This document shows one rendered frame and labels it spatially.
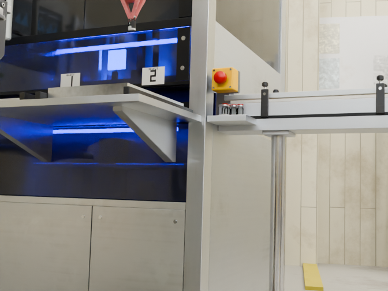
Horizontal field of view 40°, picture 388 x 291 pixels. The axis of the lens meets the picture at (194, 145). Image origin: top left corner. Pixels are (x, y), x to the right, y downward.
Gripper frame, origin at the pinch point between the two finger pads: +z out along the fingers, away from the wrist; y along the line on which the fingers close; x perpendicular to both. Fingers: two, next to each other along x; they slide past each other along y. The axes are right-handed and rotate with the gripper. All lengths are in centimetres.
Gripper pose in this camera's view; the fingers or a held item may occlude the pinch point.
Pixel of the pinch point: (131, 17)
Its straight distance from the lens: 158.6
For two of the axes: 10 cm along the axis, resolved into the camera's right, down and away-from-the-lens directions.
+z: -0.1, 10.0, -0.9
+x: -9.9, 0.0, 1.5
